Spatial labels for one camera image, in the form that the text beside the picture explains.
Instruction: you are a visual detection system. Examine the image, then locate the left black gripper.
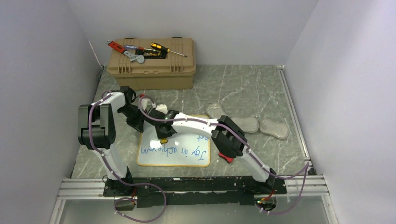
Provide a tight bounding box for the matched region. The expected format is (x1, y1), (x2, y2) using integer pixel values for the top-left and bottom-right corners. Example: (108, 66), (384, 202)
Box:
(119, 105), (147, 134)

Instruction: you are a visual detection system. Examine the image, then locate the yellow framed whiteboard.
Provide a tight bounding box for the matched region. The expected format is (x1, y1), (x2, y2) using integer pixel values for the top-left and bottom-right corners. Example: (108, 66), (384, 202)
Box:
(137, 122), (211, 167)

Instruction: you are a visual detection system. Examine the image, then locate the red bone shaped eraser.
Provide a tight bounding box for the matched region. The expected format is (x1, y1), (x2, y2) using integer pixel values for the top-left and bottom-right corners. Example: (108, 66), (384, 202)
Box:
(218, 152), (233, 164)

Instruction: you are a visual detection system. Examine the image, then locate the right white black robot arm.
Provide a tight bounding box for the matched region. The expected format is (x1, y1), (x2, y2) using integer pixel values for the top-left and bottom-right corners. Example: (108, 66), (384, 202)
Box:
(141, 109), (276, 194)

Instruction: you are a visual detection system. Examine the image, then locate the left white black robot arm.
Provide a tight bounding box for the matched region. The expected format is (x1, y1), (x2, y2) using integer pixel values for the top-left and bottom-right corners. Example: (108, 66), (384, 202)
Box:
(78, 86), (144, 196)

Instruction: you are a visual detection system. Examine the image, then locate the tan plastic toolbox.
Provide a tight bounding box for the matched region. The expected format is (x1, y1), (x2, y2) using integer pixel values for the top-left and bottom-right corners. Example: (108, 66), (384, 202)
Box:
(107, 37), (196, 90)

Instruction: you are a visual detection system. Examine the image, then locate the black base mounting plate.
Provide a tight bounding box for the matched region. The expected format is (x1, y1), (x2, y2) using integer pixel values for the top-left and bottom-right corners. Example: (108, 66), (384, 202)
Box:
(103, 176), (287, 208)

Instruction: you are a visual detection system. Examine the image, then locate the blue red small screwdriver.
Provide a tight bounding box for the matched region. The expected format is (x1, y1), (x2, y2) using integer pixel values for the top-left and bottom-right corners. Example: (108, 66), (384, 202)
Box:
(123, 45), (156, 52)

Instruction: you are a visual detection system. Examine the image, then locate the yellow black screwdriver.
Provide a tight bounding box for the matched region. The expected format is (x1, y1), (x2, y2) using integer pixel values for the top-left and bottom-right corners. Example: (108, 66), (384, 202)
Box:
(150, 42), (187, 57)

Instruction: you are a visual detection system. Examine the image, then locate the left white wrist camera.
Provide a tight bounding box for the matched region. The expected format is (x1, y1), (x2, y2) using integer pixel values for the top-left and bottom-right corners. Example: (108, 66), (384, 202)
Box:
(140, 98), (153, 110)

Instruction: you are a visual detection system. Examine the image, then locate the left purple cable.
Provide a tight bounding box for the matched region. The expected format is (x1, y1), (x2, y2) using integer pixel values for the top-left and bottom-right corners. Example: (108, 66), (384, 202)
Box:
(88, 90), (168, 224)

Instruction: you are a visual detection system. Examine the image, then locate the purple cable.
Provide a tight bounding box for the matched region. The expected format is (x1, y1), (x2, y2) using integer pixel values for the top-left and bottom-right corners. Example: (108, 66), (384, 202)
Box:
(88, 90), (168, 224)
(137, 96), (311, 216)

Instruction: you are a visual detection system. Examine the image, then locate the red handled adjustable wrench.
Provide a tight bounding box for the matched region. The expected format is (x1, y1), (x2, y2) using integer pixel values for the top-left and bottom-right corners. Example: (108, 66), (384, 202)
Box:
(106, 40), (145, 64)

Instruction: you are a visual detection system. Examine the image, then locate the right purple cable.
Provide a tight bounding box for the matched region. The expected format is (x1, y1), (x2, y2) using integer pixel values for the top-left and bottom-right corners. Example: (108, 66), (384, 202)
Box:
(137, 96), (311, 216)

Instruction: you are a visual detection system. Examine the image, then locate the aluminium extrusion rail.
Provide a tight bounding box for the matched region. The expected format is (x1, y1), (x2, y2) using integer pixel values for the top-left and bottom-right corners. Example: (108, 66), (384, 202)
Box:
(57, 175), (330, 200)

